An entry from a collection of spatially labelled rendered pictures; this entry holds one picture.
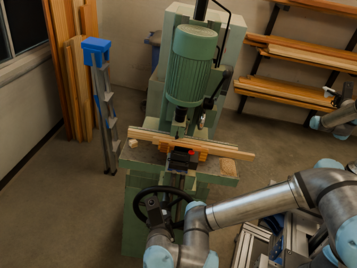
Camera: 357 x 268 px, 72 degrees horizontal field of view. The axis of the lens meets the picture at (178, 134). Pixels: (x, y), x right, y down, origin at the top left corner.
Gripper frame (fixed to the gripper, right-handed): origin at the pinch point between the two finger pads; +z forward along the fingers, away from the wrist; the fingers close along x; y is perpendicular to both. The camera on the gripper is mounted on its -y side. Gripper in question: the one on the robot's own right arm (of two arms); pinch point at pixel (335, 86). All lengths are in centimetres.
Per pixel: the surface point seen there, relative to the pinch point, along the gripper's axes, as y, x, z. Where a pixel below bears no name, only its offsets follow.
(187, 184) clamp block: 22, -83, -76
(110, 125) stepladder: 52, -155, 8
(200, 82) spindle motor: -19, -82, -57
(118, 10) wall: -7, -201, 175
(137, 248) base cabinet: 96, -113, -68
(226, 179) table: 27, -65, -65
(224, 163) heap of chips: 23, -66, -58
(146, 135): 16, -108, -51
